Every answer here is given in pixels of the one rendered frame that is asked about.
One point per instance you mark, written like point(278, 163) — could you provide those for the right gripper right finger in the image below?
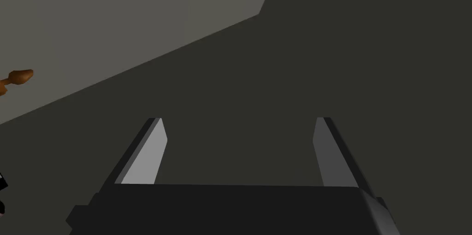
point(336, 159)

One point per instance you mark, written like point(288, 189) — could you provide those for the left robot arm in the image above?
point(2, 183)

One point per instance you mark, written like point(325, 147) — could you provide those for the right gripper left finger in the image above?
point(142, 159)

